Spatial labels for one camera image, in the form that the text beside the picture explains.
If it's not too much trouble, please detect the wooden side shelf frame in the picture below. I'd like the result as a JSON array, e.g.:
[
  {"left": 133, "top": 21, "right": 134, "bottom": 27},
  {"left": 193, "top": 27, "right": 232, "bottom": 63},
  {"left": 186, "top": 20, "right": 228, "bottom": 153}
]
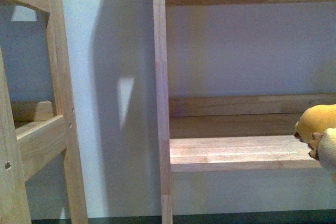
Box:
[{"left": 1, "top": 0, "right": 88, "bottom": 223}]

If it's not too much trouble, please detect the orange plush toy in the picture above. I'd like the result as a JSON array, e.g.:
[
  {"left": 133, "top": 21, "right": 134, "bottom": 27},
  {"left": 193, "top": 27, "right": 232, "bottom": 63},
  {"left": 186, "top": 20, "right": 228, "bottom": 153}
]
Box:
[{"left": 295, "top": 104, "right": 335, "bottom": 176}]

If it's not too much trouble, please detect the wooden shelf unit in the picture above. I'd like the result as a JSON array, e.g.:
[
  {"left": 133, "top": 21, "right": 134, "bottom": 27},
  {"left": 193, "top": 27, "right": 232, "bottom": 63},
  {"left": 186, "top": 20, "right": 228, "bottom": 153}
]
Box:
[{"left": 153, "top": 0, "right": 335, "bottom": 223}]

